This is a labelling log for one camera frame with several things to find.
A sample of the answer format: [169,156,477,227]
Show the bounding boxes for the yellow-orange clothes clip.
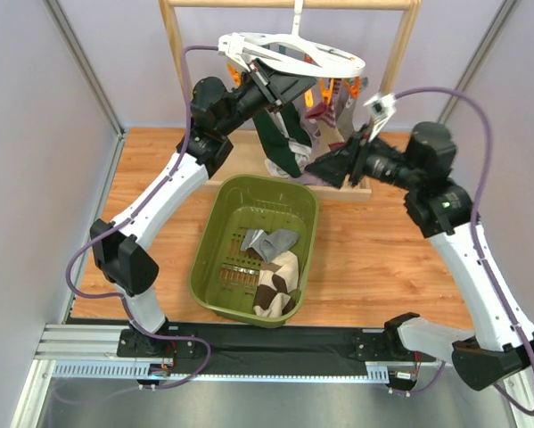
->
[304,89,315,109]

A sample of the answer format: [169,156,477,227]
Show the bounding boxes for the white round clip hanger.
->
[240,1,366,78]

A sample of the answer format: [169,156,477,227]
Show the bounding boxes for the dark green sock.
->
[252,103,308,155]

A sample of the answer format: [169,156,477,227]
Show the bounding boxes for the grey striped sock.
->
[241,228,300,263]

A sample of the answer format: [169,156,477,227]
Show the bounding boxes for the maroon purple striped sock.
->
[305,101,337,129]

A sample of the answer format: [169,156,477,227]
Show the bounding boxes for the pink sock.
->
[293,95,325,186]

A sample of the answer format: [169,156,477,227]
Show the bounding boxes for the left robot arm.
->
[90,60,316,342]

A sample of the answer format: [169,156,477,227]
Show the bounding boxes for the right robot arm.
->
[306,122,530,391]

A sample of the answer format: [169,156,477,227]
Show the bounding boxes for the orange clip left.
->
[227,64,242,88]

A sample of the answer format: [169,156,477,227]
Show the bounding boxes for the white sock on hanger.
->
[265,139,312,178]

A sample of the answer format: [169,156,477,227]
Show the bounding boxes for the orange clothes clip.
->
[318,78,341,104]

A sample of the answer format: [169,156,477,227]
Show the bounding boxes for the wooden drying rack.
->
[158,0,423,202]

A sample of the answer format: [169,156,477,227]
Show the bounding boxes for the brown beige patterned sock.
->
[253,251,300,317]

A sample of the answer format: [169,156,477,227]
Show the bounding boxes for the green plastic basket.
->
[189,175,319,328]

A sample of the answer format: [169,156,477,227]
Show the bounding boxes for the black cloth strip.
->
[170,323,367,376]

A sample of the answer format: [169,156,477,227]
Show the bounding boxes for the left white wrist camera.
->
[218,33,256,72]

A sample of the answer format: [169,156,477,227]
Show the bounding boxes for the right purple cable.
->
[389,86,534,418]

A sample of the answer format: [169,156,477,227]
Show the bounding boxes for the purple cable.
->
[52,45,211,406]
[389,86,534,418]

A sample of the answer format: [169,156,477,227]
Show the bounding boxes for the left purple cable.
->
[52,45,211,406]

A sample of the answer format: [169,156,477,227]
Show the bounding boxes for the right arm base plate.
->
[353,328,435,363]

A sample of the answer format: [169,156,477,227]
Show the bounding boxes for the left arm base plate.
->
[116,327,205,358]

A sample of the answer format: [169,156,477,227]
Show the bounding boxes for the aluminium frame rail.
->
[12,322,534,427]

